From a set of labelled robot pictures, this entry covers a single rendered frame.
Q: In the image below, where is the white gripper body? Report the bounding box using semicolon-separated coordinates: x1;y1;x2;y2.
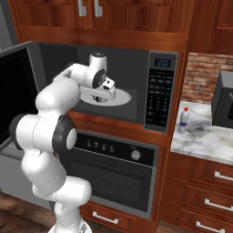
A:
79;85;117;104

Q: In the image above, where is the white microwave turntable plate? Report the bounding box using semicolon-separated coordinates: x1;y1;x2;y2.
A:
79;86;133;107

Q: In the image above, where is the black toaster oven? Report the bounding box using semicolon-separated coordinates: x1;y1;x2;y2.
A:
210;70;233;130

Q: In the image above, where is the wooden wall cupboard run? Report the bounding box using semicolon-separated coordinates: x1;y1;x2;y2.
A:
188;0;233;56

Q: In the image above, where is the black oven door handle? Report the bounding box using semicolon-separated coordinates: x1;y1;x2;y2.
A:
72;162;147;182

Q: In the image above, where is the grey bottle with red cap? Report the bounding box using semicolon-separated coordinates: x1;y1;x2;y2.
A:
177;106;190;135

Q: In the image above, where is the wooden drawer front under oven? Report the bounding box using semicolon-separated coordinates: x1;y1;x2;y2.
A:
79;201;138;233

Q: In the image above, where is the silver oven knob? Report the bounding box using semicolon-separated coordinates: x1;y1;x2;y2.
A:
130;150;142;161

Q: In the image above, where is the wooden cupboard door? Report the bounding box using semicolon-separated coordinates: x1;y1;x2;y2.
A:
8;0;93;31
90;0;197;35

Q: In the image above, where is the grey built-in microwave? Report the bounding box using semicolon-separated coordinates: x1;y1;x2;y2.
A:
29;40;180;135

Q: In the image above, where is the silver cupboard door handle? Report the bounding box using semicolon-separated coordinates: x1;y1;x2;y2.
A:
77;0;87;17
93;0;104;18

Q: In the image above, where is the black built-in oven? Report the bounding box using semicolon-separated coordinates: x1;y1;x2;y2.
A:
59;128;161;220

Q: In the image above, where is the microwave door with black window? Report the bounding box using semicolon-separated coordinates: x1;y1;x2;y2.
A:
0;41;48;147

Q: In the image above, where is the silver drawer handle under oven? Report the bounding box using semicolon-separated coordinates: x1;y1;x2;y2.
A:
91;210;119;226

